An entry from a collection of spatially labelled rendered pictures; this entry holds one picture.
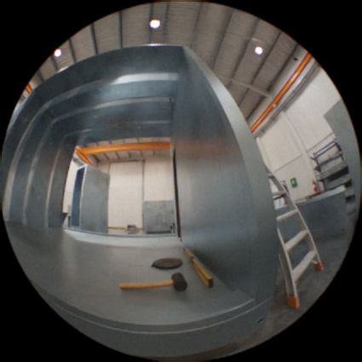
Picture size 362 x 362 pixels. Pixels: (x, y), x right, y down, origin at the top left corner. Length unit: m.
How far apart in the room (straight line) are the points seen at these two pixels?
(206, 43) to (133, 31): 3.67
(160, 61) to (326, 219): 3.64
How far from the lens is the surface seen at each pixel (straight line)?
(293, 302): 1.04
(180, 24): 7.48
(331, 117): 2.05
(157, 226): 7.81
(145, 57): 2.44
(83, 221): 5.30
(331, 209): 2.30
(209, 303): 0.48
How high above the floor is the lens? 0.74
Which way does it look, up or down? 19 degrees up
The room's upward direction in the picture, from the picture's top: 5 degrees counter-clockwise
